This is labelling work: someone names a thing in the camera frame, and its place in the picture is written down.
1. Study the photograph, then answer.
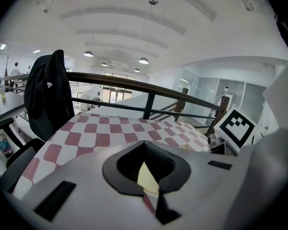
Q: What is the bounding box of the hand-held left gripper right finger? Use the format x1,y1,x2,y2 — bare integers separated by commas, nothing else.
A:
144,140,252,230

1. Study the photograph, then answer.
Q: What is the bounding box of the wooden coat stand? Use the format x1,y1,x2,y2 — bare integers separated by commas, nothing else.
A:
3,55,12,86

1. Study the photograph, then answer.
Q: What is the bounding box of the black office chair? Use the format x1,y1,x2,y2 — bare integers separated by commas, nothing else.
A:
0,117,46,194

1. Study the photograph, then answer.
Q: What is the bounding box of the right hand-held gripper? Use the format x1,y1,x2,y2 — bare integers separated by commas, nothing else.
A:
207,106,258,156

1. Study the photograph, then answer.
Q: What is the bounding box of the red and white checkered tablecloth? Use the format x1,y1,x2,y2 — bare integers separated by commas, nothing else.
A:
12,112,210,214

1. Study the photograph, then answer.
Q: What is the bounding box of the black jacket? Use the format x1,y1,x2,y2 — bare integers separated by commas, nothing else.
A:
24,49,75,142

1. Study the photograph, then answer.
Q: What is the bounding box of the colourful printed cup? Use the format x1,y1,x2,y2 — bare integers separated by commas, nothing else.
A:
0,133,14,158

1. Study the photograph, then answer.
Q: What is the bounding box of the cream plate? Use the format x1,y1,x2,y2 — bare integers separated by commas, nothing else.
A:
136,161,159,196

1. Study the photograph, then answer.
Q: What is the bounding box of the dark railing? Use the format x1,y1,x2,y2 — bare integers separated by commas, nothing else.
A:
0,71,231,137

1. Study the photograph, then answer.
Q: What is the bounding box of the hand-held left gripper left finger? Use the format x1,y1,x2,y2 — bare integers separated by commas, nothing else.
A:
21,140,164,230

